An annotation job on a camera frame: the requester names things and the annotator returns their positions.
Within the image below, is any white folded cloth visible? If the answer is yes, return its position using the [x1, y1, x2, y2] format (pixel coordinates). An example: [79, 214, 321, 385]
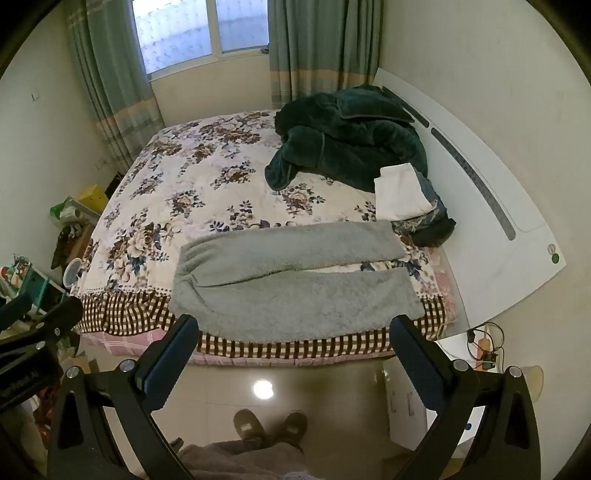
[373, 163, 439, 221]

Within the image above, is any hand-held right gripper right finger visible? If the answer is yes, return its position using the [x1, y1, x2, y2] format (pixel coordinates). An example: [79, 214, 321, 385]
[389, 315, 542, 480]

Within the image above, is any window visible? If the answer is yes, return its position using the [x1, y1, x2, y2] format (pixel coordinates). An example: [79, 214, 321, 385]
[131, 0, 271, 77]

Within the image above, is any yellow box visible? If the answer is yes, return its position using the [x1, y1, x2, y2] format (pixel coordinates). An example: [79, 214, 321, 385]
[76, 184, 110, 213]

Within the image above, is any green and white bag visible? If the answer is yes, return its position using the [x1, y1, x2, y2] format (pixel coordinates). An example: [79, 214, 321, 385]
[50, 196, 87, 223]

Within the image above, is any grey fluffy towel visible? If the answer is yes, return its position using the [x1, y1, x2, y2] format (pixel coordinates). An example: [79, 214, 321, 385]
[168, 220, 426, 344]

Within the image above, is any white bed headboard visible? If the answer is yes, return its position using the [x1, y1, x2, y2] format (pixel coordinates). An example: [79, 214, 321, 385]
[372, 68, 568, 324]

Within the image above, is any white nightstand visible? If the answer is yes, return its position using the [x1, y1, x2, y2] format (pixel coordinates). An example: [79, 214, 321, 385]
[382, 333, 505, 459]

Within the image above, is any green striped curtain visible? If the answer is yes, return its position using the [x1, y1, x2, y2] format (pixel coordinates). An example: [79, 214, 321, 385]
[65, 0, 166, 174]
[267, 0, 385, 108]

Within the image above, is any dark green blanket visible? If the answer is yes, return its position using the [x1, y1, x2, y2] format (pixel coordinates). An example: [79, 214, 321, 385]
[264, 84, 457, 247]

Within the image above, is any black cable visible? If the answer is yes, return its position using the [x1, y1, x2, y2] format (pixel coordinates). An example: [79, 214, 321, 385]
[465, 322, 507, 370]

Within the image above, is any floral printed blanket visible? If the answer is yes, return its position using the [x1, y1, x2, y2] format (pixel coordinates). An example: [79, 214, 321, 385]
[69, 109, 458, 365]

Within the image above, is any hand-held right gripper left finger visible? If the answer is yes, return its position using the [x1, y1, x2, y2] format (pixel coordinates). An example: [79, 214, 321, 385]
[46, 314, 200, 480]

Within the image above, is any teal shelf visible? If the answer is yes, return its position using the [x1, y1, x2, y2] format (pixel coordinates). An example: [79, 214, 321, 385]
[0, 254, 70, 324]

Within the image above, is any beige round object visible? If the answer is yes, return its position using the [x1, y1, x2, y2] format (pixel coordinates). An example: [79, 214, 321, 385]
[521, 364, 546, 403]

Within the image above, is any orange power strip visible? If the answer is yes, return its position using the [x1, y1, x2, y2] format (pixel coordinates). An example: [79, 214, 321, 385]
[478, 337, 498, 371]

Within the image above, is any brown slipper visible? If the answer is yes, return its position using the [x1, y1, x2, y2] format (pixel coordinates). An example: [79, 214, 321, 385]
[278, 411, 309, 452]
[233, 408, 267, 447]

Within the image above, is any green fringed cloth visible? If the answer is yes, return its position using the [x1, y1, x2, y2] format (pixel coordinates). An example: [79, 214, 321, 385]
[392, 199, 446, 232]

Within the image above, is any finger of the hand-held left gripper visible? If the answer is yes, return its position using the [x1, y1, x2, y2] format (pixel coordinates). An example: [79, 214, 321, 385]
[0, 294, 36, 329]
[0, 296, 85, 346]

